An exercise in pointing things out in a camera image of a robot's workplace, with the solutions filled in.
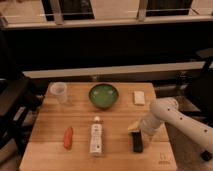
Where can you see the green bowl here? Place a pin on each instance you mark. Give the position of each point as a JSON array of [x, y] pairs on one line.
[[103, 95]]

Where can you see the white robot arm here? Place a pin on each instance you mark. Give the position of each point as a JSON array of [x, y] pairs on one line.
[[167, 110]]

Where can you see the clear plastic cup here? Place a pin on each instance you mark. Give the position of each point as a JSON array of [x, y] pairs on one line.
[[59, 90]]

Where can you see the black chair left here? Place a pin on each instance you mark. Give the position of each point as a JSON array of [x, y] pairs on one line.
[[15, 102]]

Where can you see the white sponge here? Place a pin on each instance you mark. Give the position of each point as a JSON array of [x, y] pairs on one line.
[[139, 98]]

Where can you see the black eraser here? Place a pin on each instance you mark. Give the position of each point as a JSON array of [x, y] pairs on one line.
[[137, 142]]

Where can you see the orange carrot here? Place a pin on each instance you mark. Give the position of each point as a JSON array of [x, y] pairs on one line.
[[68, 136]]

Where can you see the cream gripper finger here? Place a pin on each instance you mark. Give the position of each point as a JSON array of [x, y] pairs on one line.
[[134, 127]]

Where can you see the black chair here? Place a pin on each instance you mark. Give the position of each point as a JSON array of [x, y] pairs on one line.
[[15, 102], [200, 90]]

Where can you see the white bottle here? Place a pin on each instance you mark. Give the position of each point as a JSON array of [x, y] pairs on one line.
[[96, 137]]

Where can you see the black chair right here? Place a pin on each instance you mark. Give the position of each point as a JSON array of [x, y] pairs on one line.
[[200, 90]]

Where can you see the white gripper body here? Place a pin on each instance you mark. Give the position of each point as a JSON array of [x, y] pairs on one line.
[[149, 123]]

